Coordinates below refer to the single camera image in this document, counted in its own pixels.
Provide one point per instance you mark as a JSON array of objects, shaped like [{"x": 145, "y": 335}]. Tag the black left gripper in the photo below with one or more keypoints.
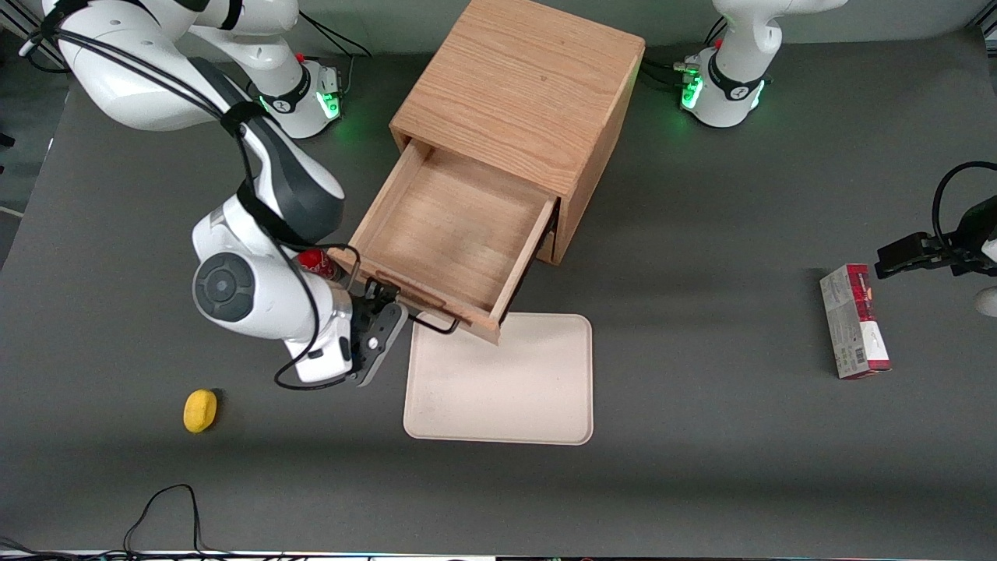
[{"x": 972, "y": 234}]

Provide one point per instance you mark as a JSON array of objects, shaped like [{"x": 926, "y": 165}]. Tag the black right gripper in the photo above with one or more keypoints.
[{"x": 363, "y": 312}]

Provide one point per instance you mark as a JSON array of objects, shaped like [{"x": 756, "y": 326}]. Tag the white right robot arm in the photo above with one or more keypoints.
[{"x": 249, "y": 288}]

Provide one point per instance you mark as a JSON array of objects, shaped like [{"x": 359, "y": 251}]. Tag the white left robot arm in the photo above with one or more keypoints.
[{"x": 736, "y": 78}]

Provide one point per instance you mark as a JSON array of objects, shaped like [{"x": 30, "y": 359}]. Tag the wooden two-drawer cabinet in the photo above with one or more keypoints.
[{"x": 530, "y": 86}]

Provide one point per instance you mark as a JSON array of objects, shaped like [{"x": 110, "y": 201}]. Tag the red cola bottle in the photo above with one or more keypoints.
[{"x": 318, "y": 262}]

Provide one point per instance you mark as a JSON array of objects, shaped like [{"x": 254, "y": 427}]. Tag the red and grey carton box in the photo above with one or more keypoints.
[{"x": 853, "y": 323}]

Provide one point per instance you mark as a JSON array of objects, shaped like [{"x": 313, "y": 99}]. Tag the beige rectangular tray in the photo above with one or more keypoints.
[{"x": 506, "y": 389}]

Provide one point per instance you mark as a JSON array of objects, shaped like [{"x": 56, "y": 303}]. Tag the yellow lemon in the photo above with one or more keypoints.
[{"x": 199, "y": 411}]

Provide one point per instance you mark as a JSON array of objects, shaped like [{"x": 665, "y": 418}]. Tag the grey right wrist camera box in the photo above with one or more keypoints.
[{"x": 382, "y": 343}]

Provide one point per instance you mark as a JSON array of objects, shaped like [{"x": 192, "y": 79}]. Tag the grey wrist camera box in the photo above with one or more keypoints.
[
  {"x": 382, "y": 343},
  {"x": 989, "y": 301}
]

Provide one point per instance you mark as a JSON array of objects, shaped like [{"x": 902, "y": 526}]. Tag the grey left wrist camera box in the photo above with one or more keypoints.
[{"x": 989, "y": 301}]

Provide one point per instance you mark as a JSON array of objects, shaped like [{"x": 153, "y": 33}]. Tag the aluminium frame rail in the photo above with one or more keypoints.
[{"x": 12, "y": 23}]

